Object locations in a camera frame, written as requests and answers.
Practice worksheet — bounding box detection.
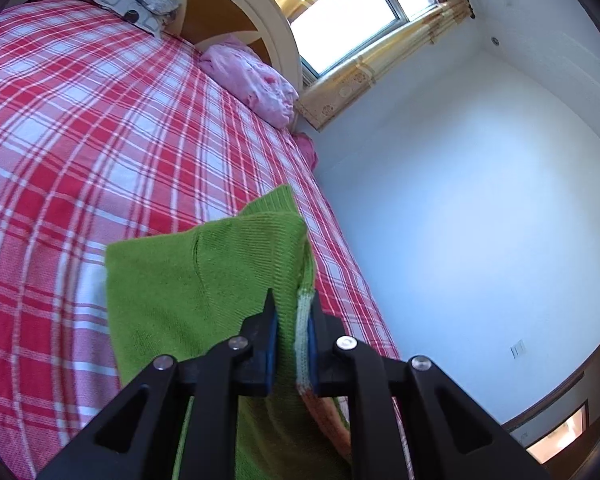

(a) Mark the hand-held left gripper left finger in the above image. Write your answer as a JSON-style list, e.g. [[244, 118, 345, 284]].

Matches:
[[36, 287, 281, 480]]

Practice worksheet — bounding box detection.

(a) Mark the pink cloth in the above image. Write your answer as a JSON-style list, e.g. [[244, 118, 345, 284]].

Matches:
[[292, 132, 319, 169]]

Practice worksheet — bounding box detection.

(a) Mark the brown wooden door frame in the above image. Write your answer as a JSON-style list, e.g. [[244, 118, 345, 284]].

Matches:
[[500, 366, 595, 466]]

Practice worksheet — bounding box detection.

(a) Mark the red plaid bed sheet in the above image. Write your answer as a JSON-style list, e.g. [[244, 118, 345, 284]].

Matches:
[[0, 0, 411, 480]]

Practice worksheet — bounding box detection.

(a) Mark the white framed window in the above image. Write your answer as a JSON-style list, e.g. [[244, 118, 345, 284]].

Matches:
[[290, 0, 448, 81]]

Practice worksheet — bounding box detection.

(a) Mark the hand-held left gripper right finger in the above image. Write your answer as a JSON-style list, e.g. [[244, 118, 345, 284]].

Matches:
[[305, 290, 553, 480]]

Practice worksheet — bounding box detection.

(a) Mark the pink pillow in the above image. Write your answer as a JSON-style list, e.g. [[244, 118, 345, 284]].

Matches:
[[198, 43, 299, 128]]

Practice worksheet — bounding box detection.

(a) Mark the white black patterned pillow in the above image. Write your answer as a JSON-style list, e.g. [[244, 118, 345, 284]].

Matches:
[[65, 0, 173, 38]]

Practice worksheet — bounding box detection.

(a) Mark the green orange knit sweater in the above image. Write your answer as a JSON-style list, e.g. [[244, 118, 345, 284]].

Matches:
[[105, 185, 356, 480]]

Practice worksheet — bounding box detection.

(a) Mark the cream wooden headboard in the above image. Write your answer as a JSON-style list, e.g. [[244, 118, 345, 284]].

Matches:
[[72, 0, 303, 97]]

